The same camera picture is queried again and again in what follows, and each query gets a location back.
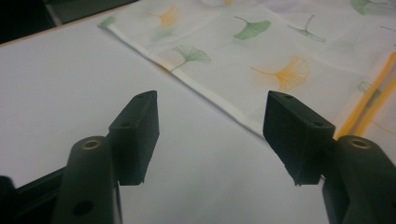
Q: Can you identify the white leaf-print cloth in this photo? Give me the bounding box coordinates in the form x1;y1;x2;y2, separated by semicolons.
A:
98;0;396;142

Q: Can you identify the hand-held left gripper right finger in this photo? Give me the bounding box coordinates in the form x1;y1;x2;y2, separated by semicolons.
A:
262;90;396;224

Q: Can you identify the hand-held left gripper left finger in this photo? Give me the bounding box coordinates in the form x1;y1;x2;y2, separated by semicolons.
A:
49;90;161;224

